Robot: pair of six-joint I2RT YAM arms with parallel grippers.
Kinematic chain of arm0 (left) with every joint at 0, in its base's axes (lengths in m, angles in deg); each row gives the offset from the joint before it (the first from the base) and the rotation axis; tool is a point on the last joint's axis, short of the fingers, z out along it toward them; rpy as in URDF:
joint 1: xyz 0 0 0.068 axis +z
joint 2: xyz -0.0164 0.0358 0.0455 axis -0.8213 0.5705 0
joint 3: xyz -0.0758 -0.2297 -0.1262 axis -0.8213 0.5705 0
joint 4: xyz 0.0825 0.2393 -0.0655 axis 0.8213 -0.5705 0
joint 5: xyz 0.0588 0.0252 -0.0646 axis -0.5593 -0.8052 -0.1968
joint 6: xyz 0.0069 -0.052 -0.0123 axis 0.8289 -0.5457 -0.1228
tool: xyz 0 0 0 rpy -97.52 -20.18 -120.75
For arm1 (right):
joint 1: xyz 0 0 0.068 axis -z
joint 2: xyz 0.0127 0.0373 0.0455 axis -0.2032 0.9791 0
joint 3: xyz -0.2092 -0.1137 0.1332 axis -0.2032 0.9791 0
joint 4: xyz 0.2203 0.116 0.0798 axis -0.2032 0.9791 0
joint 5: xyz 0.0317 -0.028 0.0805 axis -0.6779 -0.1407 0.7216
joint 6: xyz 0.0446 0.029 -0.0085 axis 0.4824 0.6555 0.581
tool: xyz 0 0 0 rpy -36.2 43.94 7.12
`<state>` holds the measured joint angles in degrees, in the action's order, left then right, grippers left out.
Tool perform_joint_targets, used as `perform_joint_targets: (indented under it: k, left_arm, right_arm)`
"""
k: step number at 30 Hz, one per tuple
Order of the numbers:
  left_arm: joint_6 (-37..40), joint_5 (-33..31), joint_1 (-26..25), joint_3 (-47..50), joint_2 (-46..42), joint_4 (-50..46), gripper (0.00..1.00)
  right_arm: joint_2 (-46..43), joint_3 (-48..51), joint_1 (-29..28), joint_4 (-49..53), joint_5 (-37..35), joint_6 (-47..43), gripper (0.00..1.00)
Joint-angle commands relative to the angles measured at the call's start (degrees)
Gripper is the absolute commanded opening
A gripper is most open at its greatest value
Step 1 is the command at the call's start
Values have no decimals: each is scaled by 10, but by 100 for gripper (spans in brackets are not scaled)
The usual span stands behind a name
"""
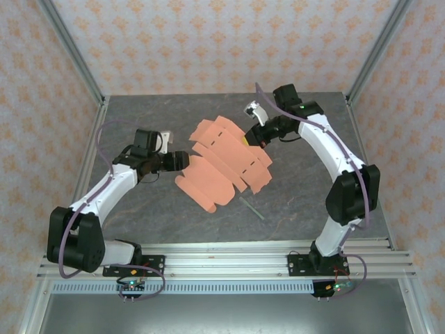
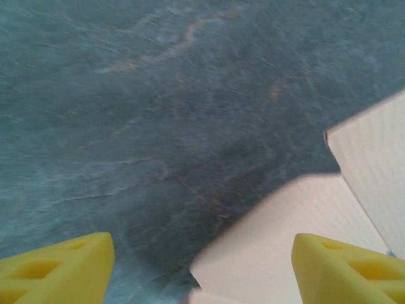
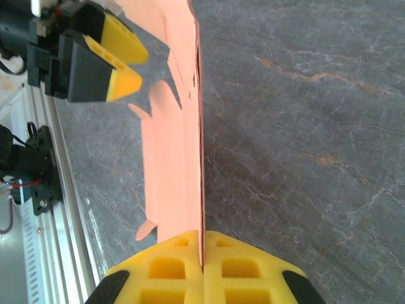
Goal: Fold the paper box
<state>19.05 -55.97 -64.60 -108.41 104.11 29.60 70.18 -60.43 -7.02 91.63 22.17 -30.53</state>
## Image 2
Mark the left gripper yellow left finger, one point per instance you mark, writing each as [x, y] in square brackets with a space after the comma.
[63, 275]

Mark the foldable paper box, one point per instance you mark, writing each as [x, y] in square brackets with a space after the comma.
[373, 152]

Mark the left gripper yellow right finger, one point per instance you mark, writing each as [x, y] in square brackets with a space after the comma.
[348, 278]

